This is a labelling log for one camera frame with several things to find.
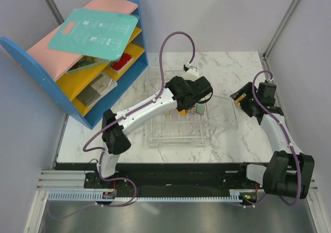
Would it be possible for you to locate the blue pink yellow shelf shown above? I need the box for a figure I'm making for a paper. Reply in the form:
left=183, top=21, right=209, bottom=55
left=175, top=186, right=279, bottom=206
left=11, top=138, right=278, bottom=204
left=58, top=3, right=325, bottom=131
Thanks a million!
left=0, top=0, right=149, bottom=120

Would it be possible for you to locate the red white box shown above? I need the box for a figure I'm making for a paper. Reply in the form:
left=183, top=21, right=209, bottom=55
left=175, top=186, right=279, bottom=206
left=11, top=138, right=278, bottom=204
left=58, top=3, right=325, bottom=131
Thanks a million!
left=110, top=52, right=134, bottom=74

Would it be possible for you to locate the green book under board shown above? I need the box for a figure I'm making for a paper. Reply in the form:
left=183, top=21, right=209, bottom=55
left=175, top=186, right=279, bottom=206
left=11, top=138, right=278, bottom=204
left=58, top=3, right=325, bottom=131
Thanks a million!
left=66, top=55, right=110, bottom=74

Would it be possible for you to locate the orange yellow bowl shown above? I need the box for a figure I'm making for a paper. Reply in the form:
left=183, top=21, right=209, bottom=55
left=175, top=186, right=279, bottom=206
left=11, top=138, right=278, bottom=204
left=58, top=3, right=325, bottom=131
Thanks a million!
left=176, top=109, right=187, bottom=116

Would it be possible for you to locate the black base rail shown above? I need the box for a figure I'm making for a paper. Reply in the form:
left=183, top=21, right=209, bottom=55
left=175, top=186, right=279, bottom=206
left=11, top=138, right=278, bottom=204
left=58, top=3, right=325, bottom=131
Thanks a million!
left=82, top=161, right=269, bottom=200

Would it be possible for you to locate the white slotted cable duct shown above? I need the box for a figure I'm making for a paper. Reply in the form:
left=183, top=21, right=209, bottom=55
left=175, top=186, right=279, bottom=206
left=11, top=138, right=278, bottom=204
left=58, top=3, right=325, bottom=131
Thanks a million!
left=48, top=190, right=243, bottom=202

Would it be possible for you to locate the mint green bowl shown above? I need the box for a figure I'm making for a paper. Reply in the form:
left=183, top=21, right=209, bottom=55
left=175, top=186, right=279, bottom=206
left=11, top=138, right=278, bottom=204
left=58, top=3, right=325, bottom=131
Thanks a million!
left=195, top=103, right=206, bottom=115

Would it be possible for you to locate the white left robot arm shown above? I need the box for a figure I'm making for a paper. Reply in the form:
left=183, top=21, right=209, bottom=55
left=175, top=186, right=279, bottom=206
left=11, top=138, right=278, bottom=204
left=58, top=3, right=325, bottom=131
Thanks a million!
left=95, top=67, right=213, bottom=188

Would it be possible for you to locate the purple scale pattern bowl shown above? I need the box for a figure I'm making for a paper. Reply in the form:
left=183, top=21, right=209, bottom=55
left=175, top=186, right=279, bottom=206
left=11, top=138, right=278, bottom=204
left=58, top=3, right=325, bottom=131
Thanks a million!
left=186, top=105, right=197, bottom=114

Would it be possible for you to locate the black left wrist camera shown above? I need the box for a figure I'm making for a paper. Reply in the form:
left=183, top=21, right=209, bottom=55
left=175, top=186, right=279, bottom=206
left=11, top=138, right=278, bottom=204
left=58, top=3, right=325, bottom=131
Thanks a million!
left=193, top=76, right=213, bottom=102

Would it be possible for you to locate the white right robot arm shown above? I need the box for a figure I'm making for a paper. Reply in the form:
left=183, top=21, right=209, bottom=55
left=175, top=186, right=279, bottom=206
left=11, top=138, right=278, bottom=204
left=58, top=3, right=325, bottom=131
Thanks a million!
left=230, top=81, right=315, bottom=199

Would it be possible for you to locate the white wire dish rack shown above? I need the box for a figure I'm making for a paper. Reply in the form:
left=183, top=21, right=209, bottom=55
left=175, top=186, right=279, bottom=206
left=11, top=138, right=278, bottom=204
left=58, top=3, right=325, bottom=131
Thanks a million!
left=119, top=66, right=238, bottom=147

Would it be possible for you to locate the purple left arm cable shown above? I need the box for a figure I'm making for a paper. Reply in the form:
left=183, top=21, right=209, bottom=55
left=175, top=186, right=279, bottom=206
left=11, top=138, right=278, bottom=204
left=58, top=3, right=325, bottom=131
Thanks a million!
left=82, top=31, right=196, bottom=153

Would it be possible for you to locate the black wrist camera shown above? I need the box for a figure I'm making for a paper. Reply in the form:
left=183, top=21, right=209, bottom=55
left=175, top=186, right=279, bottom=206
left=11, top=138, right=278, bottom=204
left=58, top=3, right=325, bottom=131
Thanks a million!
left=193, top=76, right=213, bottom=102
left=257, top=82, right=277, bottom=106

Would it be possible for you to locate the cream bowl with bird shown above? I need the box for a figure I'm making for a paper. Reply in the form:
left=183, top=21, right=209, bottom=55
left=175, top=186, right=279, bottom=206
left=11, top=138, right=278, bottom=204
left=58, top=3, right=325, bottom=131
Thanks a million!
left=234, top=93, right=246, bottom=105

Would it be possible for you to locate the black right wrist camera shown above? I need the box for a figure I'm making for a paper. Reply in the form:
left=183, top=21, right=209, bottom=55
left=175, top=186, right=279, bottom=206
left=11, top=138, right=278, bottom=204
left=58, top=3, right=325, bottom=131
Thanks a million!
left=257, top=82, right=277, bottom=106

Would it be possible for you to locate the teal cutting board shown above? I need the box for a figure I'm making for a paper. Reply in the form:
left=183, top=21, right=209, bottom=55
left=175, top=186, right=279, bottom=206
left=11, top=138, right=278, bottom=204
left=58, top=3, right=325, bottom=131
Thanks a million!
left=48, top=8, right=139, bottom=61

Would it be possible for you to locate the grey setup guide booklet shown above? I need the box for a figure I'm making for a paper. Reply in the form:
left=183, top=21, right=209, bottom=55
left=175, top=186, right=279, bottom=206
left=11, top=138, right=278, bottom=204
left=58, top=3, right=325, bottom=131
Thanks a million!
left=77, top=71, right=117, bottom=108

